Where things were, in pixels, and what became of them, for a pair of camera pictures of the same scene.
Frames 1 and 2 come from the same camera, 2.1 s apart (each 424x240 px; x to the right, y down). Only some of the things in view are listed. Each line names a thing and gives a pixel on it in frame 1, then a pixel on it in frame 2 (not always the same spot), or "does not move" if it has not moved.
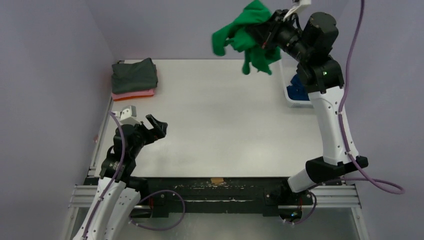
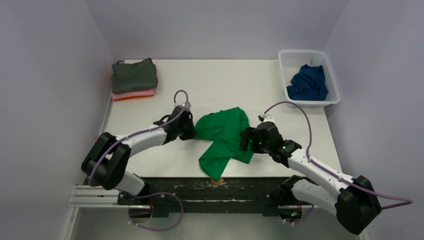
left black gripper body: x=144 y=136 to x=186 y=130
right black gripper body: x=274 y=28 to x=250 y=140
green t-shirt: x=256 y=58 to x=225 y=129
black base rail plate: x=217 y=197 does not move
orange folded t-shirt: x=120 y=99 does not move
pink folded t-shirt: x=147 y=93 does not move
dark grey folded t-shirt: x=140 y=75 does not move
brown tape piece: x=217 y=180 does not move
